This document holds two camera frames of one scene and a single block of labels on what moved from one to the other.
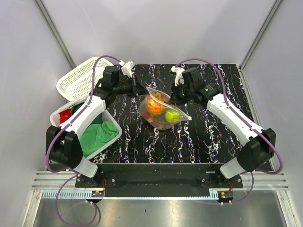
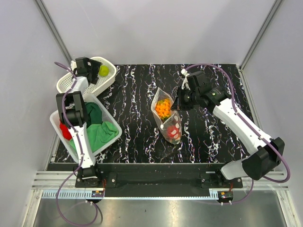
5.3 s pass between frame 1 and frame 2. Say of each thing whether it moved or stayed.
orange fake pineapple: moved
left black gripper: moved
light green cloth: stayed
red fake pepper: moved
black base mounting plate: stayed
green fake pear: moved
